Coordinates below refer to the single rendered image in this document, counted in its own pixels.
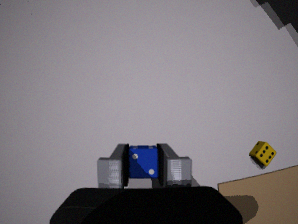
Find tan flat mat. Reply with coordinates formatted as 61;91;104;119
218;165;298;224

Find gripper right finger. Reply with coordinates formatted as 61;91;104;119
156;143;192;188

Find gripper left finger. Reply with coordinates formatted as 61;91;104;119
97;144;129;188

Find yellow die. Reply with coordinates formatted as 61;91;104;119
249;141;276;166

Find blue die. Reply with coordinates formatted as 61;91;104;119
128;145;158;179

